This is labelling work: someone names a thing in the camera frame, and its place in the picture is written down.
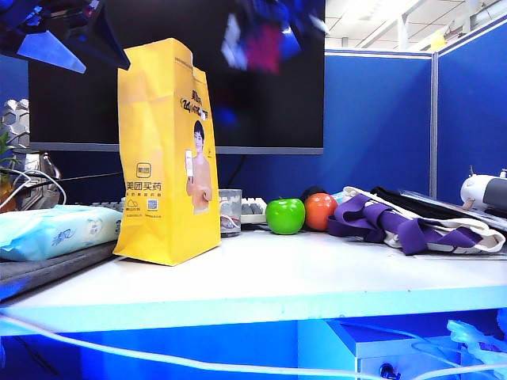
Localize green apple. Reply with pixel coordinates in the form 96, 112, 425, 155
265, 196, 307, 236

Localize black desk mat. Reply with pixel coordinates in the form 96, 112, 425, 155
0, 240, 120, 298

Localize white grey handheld device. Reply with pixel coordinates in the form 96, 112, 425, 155
459, 165, 507, 211

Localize black round ball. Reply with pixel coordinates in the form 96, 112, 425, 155
299, 184, 334, 202

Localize grey partition post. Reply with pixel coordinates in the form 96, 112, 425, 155
430, 50, 440, 199

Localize black flat folder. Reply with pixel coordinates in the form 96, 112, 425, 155
371, 185, 507, 231

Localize black monitor cable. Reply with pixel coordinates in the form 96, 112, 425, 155
226, 154, 249, 190

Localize light blue tissue pack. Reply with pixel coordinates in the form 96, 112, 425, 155
0, 204, 124, 262

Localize blue partition panel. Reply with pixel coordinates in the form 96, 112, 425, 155
436, 18, 507, 207
217, 49, 433, 201

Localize thin white cable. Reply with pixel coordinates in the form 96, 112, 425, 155
0, 169, 67, 214

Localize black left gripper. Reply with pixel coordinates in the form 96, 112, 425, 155
0, 0, 132, 75

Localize orange pineapple with green leaves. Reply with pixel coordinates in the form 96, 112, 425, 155
0, 132, 20, 214

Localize black computer monitor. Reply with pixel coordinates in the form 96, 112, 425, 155
27, 0, 326, 156

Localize orange round fruit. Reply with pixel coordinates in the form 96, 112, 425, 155
304, 192, 339, 231

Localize thin black cable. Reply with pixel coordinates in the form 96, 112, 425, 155
23, 171, 122, 187

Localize clear glass cup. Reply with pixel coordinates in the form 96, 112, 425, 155
218, 188, 243, 238

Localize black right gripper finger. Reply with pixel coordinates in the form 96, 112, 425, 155
220, 13, 249, 70
279, 0, 330, 57

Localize clear plastic bag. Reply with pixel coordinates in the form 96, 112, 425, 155
411, 319, 507, 380

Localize silver hexagon figurine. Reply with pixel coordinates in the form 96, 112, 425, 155
0, 98, 64, 207

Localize yellow paper bag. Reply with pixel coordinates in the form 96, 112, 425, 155
112, 37, 222, 267

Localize cream tote bag purple straps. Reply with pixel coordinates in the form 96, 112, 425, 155
327, 185, 507, 257

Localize thick white cable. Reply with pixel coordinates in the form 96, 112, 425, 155
0, 311, 401, 380

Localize grey white keyboard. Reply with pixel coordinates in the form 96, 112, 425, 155
74, 196, 269, 226

